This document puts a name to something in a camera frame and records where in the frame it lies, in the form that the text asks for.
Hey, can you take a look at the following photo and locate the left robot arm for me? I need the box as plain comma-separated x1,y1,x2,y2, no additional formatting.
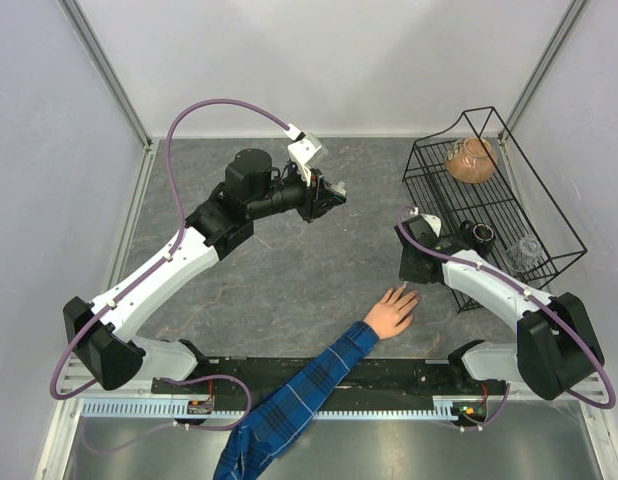
63,149,346,393

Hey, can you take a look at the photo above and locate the blue plaid sleeved forearm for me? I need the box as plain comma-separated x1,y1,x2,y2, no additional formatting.
213,321,379,479

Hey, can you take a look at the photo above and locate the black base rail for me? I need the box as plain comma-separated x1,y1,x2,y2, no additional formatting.
151,355,505,408

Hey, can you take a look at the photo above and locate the pink floral ceramic bowl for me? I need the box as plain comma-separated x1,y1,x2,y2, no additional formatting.
445,137,498,184

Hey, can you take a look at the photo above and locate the clear glass in rack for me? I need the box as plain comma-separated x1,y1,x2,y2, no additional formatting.
505,235,543,273

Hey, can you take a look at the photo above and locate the black cup in rack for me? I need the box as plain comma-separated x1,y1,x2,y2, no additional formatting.
458,220,496,257

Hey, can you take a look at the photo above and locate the slotted cable duct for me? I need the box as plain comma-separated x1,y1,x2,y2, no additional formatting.
81,398,477,421

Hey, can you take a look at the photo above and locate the person's bare hand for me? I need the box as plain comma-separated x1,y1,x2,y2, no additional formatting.
363,286,419,340

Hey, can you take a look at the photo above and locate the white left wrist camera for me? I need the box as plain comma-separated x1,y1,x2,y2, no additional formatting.
285,123,327,186

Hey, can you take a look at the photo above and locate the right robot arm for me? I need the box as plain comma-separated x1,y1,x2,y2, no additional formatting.
395,214,616,409

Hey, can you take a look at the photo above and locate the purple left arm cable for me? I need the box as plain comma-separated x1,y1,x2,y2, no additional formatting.
49,98,295,399

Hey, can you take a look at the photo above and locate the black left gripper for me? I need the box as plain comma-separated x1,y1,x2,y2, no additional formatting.
249,165,347,224

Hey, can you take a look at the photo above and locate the black wire dish rack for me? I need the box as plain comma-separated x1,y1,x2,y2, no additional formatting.
402,106,588,288

